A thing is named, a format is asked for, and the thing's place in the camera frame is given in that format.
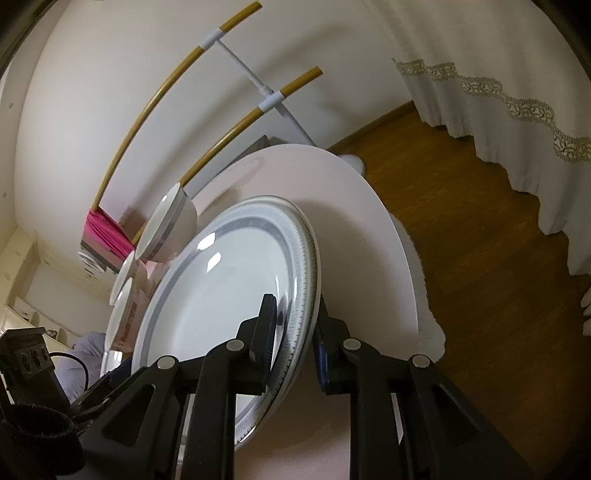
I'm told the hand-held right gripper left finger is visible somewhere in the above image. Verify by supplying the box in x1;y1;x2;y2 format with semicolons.
76;293;280;480

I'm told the black cable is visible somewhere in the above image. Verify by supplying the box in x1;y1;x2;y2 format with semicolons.
50;352;92;400

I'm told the grey rimmed white plate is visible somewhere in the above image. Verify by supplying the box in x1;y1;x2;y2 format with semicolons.
130;195;321;453

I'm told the white fluffy rug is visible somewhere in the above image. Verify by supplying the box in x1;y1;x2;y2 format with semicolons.
390;215;448;358

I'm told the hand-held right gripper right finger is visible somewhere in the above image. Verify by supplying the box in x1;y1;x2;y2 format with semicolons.
311;295;527;480

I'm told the grey bedding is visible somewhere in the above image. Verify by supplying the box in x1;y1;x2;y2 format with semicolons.
60;330;110;402

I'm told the cream cabinet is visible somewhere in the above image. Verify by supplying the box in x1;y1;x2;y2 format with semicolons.
0;226;108;352

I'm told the white bowl with grey band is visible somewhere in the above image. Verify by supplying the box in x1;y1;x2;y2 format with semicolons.
135;182;198;263

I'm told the pink cloth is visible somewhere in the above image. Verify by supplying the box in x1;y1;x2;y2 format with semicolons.
82;209;137;261

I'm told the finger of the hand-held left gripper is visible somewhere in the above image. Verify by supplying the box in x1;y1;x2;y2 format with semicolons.
69;362;137;423

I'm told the white lace trimmed curtain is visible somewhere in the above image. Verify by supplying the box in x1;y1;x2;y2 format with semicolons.
365;0;591;278

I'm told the white rack with wooden poles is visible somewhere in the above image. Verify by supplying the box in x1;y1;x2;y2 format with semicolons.
90;0;370;245

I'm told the grey cloth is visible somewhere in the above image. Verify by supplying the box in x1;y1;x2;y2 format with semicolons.
79;233;122;273

